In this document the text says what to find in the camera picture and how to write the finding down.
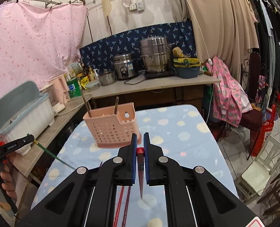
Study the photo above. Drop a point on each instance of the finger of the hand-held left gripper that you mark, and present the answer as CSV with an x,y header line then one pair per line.
x,y
25,140

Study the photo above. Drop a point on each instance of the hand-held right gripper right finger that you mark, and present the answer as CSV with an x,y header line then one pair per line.
x,y
146,146

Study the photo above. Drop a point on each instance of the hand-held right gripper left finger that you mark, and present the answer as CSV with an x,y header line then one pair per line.
x,y
134,146

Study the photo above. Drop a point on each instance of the red-capped dark red chopstick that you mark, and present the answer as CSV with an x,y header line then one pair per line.
x,y
140,170

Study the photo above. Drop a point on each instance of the pink plastic utensil basket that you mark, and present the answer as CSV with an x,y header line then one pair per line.
x,y
109,127

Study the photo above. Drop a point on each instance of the green chopstick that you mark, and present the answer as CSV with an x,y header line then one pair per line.
x,y
54,156

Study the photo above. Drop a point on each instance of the person's left hand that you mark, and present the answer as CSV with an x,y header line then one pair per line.
x,y
8,184

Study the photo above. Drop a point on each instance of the grey-lidded white storage box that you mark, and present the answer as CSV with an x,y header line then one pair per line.
x,y
24,118

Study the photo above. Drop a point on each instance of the blue dotted tablecloth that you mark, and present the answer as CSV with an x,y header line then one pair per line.
x,y
177,134

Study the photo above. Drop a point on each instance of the white blender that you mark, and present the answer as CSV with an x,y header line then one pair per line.
x,y
53,99

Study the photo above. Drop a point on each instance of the pink electric kettle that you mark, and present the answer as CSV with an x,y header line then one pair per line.
x,y
60,85

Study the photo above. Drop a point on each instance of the green detergent bottle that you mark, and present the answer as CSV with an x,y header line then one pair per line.
x,y
74,88

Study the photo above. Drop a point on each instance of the clear food container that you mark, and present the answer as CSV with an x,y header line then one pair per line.
x,y
92,86

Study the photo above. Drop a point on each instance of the black induction cooker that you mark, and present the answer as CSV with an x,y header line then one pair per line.
x,y
160,74

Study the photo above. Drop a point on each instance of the small steel pot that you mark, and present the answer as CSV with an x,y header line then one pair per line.
x,y
107,78

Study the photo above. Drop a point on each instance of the silver rice cooker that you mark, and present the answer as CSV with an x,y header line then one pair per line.
x,y
124,67

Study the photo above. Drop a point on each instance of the yellow snack packet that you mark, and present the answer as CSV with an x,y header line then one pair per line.
x,y
85,83

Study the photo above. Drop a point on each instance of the white soap dispenser bottle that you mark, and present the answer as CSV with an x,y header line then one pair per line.
x,y
96,75

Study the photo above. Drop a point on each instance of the brown sauce bottle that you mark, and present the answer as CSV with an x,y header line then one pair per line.
x,y
91,74

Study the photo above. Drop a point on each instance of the white carton box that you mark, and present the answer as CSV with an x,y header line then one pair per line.
x,y
74,69

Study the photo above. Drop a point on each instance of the stacked yellow and blue bowls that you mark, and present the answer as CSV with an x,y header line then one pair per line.
x,y
186,67

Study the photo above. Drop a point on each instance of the large steel steamer pot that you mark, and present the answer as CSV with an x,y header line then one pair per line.
x,y
155,54

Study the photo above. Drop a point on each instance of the pink dotted curtain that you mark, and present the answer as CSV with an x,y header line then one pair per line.
x,y
31,47

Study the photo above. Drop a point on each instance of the pink pineapple-print garment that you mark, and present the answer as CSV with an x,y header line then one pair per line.
x,y
227,94

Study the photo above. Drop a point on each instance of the tan loofah sponge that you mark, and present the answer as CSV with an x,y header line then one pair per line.
x,y
177,51

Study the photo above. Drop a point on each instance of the blue leaf-print cloth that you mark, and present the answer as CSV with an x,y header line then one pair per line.
x,y
106,47

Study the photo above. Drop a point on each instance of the white wooden stool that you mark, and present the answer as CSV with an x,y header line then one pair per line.
x,y
260,170

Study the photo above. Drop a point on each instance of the red shopping bag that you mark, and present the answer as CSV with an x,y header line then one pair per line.
x,y
264,134

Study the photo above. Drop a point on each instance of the beige hanging cutting board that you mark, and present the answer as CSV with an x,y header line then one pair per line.
x,y
106,3

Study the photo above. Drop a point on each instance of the beige curtain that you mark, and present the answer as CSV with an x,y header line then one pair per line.
x,y
220,16

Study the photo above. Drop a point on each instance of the white wall socket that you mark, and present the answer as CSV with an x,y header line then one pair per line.
x,y
136,6

